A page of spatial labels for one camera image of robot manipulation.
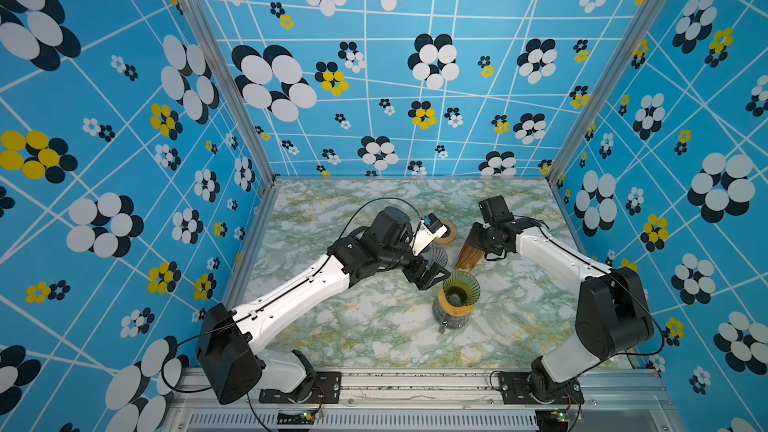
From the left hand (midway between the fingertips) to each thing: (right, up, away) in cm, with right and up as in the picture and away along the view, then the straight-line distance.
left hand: (440, 260), depth 71 cm
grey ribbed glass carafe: (+3, -17, +8) cm, 19 cm away
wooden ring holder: (+7, +1, +29) cm, 30 cm away
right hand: (+14, +2, +21) cm, 26 cm away
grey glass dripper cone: (+2, -2, +22) cm, 22 cm away
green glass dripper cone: (+7, -9, +8) cm, 14 cm away
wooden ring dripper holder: (+3, -14, +6) cm, 15 cm away
